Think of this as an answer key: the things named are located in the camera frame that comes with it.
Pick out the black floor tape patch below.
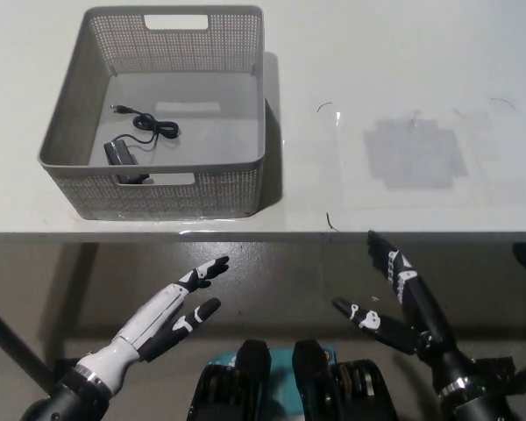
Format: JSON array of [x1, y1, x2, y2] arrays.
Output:
[[462, 354, 517, 383], [53, 357, 87, 375]]

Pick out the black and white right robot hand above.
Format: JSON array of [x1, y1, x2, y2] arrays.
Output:
[[331, 229, 471, 396]]

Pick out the grey perforated plastic basket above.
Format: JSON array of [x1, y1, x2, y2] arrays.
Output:
[[37, 4, 268, 221]]

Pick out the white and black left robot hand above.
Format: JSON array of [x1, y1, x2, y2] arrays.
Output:
[[74, 255, 231, 394]]

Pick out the black power adapter with cord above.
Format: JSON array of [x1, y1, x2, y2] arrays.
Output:
[[102, 103, 181, 186]]

